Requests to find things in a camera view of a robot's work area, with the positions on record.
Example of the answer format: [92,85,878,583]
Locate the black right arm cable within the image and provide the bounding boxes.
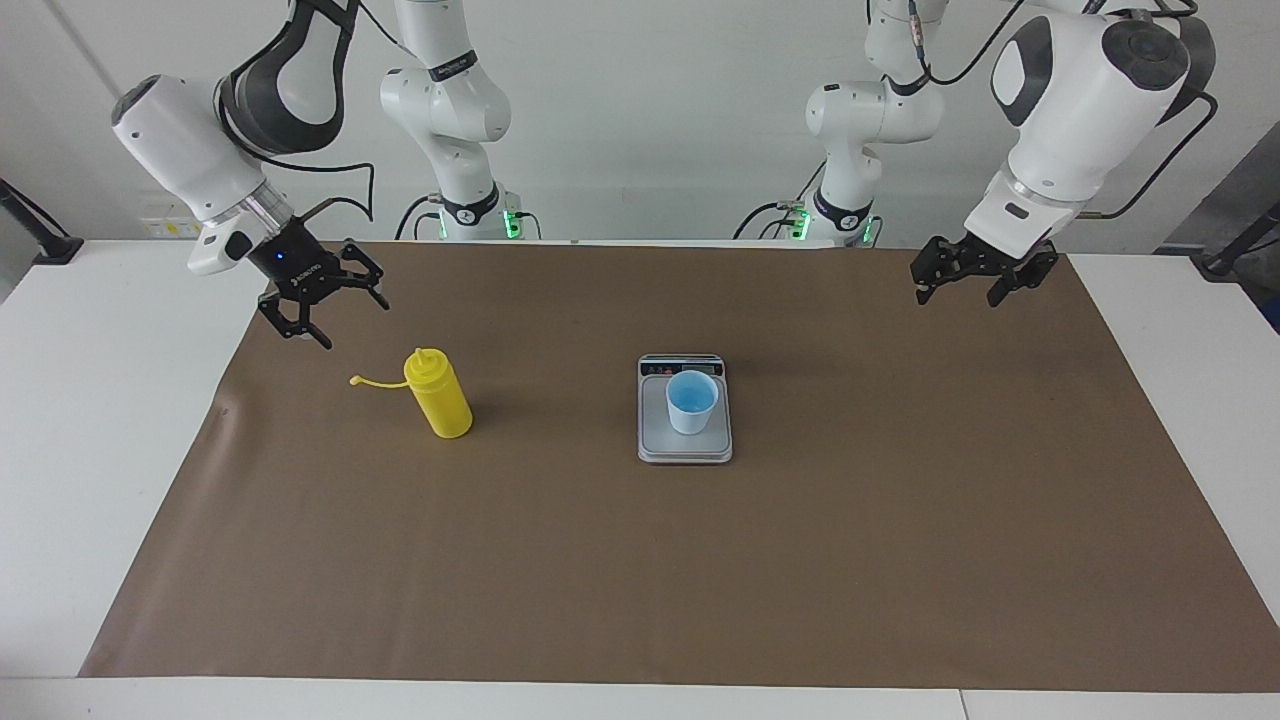
[262,0,413,226]

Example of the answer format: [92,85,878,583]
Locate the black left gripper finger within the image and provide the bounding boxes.
[910,237,976,307]
[986,252,1059,308]

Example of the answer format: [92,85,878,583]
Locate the dark grey panel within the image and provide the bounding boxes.
[1155,120,1280,256]

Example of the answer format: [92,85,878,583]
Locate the light blue cup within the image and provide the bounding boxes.
[666,370,720,436]

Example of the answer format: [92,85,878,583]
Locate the brown paper mat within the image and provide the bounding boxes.
[78,240,1280,694]

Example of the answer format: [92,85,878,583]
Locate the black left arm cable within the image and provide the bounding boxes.
[905,0,1219,219]

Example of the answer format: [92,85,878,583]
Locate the white wall socket strip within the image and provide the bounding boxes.
[140,190,216,239]

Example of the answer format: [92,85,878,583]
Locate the yellow squeeze bottle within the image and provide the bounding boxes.
[349,347,474,440]

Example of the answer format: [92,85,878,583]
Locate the black clamp mount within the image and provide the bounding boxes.
[0,178,84,266]
[1190,200,1280,279]

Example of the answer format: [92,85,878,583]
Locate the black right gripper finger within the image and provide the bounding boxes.
[335,240,390,309]
[258,292,334,351]

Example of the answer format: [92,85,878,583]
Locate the silver digital kitchen scale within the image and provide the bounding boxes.
[637,353,734,466]

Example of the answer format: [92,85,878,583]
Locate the black base cables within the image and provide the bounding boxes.
[733,160,836,241]

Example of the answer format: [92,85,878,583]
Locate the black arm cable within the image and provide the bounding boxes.
[262,0,413,226]
[905,0,1219,219]

